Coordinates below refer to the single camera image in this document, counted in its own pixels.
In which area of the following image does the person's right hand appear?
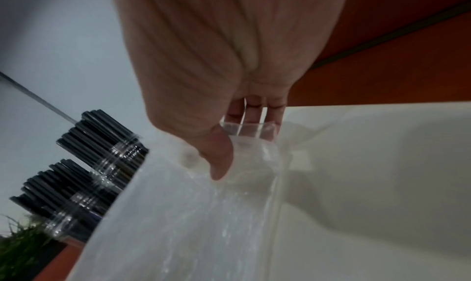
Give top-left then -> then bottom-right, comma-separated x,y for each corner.
109,0 -> 352,181

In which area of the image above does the clear plastic bag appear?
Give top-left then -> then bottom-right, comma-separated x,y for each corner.
72,120 -> 314,281

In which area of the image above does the bundle of black pens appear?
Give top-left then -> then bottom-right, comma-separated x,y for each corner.
9,109 -> 149,242

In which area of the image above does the white tray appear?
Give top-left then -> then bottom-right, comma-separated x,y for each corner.
258,101 -> 471,281

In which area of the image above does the green plant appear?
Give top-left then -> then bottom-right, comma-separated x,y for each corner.
0,214 -> 56,281

